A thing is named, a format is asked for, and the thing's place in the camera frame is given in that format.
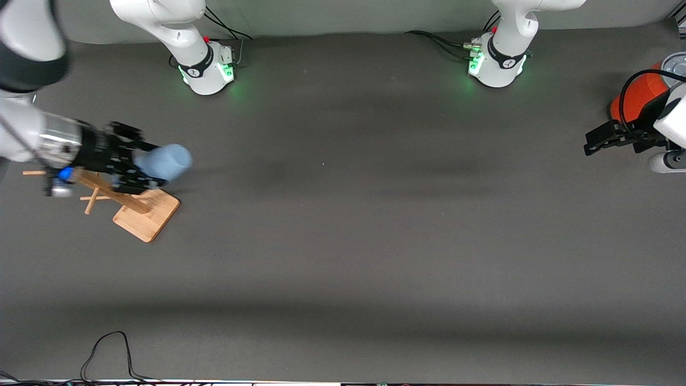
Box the thin black looped cable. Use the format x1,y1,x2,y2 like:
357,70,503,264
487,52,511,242
0,331,161,386

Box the black base cables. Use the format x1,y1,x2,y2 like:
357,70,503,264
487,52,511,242
405,11,502,60
201,5,252,68

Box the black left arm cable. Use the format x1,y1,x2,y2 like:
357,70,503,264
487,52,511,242
619,70,686,129

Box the orange drink can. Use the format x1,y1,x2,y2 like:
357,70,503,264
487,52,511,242
610,53,686,121

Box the black right base cables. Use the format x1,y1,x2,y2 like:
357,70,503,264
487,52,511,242
201,5,252,68

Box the black left base cables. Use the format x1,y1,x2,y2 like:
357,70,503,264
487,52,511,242
405,11,502,60

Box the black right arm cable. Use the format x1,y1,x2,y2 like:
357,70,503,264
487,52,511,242
0,115,38,161

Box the wooden cup rack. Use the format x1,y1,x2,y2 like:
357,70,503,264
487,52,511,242
23,169,181,243

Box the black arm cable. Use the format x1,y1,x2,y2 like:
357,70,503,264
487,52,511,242
619,70,686,129
0,115,38,161

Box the light blue plastic cup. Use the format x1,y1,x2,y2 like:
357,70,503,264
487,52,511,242
134,144,192,182

